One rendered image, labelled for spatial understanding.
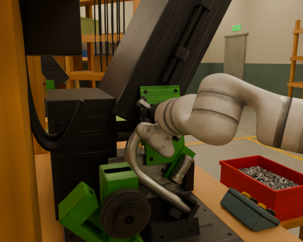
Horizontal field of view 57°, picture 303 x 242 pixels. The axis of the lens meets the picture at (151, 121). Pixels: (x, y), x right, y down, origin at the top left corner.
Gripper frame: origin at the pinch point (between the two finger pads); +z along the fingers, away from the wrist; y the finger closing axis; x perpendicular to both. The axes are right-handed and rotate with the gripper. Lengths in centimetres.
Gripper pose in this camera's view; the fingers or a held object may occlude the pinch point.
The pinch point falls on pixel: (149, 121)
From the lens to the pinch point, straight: 70.6
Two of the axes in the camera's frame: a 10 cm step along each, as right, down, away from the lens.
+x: -6.1, 7.5, -2.5
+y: -7.2, -6.6, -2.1
